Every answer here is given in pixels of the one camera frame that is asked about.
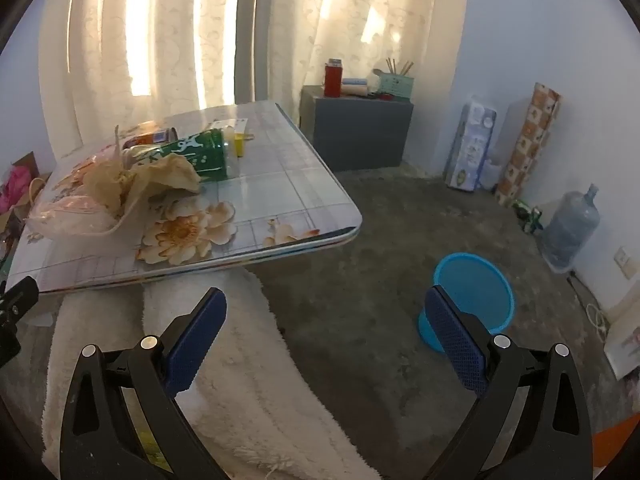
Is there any white water dispenser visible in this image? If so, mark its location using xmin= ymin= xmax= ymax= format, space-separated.
xmin=604 ymin=285 xmax=640 ymax=381

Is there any white power cable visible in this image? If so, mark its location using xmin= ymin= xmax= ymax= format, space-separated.
xmin=587 ymin=302 xmax=611 ymax=333

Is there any pink plush item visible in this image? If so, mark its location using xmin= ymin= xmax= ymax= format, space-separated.
xmin=0 ymin=166 xmax=32 ymax=213

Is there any brown cardboard box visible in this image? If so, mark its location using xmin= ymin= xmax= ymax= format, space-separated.
xmin=0 ymin=151 xmax=40 ymax=221

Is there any empty blue water jug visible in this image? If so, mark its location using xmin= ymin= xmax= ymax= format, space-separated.
xmin=541 ymin=184 xmax=601 ymax=273

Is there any beige paper bag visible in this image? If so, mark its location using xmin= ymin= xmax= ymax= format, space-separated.
xmin=82 ymin=127 xmax=202 ymax=233

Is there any black power cable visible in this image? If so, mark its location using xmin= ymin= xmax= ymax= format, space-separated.
xmin=567 ymin=270 xmax=590 ymax=306

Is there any white fluffy blanket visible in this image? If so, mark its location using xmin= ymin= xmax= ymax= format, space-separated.
xmin=42 ymin=270 xmax=381 ymax=480

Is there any floral print folding table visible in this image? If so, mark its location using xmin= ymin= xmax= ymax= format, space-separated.
xmin=7 ymin=101 xmax=363 ymax=293

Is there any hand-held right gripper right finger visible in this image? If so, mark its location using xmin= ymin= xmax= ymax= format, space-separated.
xmin=424 ymin=285 xmax=593 ymax=480

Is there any red thermos flask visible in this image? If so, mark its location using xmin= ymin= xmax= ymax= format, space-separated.
xmin=324 ymin=59 xmax=344 ymax=98

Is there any clear red print plastic bag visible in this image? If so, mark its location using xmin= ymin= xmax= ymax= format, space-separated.
xmin=27 ymin=145 xmax=151 ymax=238

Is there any blue mesh wastebasket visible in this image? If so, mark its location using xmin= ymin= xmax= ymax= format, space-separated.
xmin=417 ymin=253 xmax=516 ymax=353

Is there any red snack can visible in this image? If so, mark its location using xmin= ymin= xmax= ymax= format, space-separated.
xmin=132 ymin=127 xmax=178 ymax=148

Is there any white blue tissue pack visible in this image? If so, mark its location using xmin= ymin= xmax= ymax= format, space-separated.
xmin=446 ymin=94 xmax=497 ymax=193

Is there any white plastic bag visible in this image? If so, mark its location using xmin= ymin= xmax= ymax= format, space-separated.
xmin=482 ymin=157 xmax=503 ymax=191

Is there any checkered rolled mat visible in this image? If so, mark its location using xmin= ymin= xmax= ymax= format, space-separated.
xmin=495 ymin=82 xmax=562 ymax=206

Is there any teal utensil holder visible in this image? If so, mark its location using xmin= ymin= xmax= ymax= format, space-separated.
xmin=374 ymin=74 xmax=415 ymax=101

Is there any grey cabinet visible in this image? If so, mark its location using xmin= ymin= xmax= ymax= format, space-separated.
xmin=300 ymin=85 xmax=415 ymax=173

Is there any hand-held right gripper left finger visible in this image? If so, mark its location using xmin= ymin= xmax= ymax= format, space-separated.
xmin=60 ymin=287 xmax=228 ymax=480

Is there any orange board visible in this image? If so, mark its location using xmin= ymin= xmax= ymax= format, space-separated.
xmin=592 ymin=417 xmax=638 ymax=463

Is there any cream patterned curtain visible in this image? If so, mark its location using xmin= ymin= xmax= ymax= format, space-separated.
xmin=39 ymin=0 xmax=471 ymax=166

